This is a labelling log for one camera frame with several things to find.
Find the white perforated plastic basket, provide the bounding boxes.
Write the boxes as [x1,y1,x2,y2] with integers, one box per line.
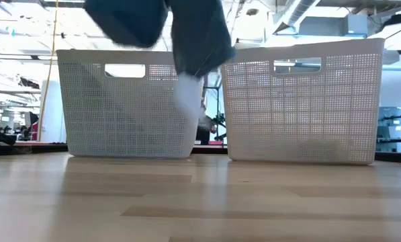
[56,49,204,159]
[220,38,386,166]

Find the yellow cable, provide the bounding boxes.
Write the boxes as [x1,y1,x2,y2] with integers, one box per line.
[37,0,60,142]

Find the blue-grey pants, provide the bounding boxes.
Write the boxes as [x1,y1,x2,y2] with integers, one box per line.
[83,0,236,79]

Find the background robot workstation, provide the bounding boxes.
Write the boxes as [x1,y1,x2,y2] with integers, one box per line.
[376,106,401,154]

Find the black aluminium table frame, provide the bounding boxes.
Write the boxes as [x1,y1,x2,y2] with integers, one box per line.
[0,143,401,165]

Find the black slanted bar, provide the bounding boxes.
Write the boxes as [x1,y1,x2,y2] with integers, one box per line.
[0,126,17,147]

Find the grey ceiling air unit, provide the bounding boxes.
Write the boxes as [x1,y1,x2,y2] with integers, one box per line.
[299,13,369,38]

